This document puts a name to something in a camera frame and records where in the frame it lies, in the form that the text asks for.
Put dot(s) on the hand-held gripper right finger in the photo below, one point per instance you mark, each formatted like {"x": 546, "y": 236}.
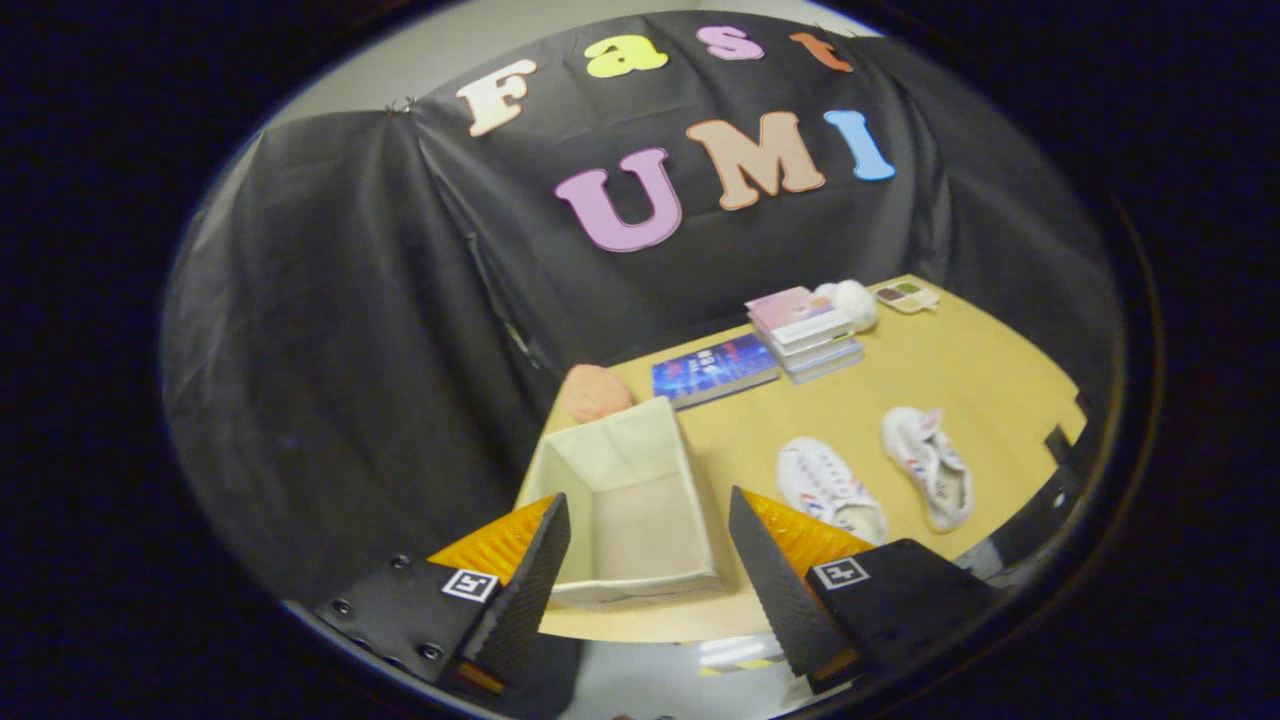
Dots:
{"x": 775, "y": 600}

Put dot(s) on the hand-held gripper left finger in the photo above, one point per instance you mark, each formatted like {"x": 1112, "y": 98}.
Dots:
{"x": 525, "y": 600}

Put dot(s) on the white shoe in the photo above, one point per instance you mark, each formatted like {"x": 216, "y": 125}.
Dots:
{"x": 825, "y": 485}
{"x": 930, "y": 465}

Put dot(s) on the beige fabric storage box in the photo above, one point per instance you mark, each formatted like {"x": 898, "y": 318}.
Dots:
{"x": 635, "y": 520}

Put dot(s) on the orange smiley plush toy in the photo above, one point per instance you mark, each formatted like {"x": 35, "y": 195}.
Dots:
{"x": 595, "y": 393}

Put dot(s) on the pale blue book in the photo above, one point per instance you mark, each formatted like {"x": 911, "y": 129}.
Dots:
{"x": 825, "y": 366}

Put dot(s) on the blue cover book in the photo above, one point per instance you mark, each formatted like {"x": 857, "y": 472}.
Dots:
{"x": 712, "y": 368}

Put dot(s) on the white thick book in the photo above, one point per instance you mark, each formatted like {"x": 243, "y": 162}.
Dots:
{"x": 815, "y": 350}

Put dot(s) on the pink cover book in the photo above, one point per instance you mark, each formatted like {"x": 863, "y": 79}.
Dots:
{"x": 795, "y": 312}

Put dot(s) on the dark equipment beside table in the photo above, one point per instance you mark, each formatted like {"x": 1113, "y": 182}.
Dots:
{"x": 1050, "y": 470}

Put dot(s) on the white fluffy plush ball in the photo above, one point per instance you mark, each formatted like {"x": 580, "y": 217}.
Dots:
{"x": 852, "y": 303}

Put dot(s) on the small white palette tray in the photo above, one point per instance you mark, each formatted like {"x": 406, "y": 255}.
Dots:
{"x": 907, "y": 296}

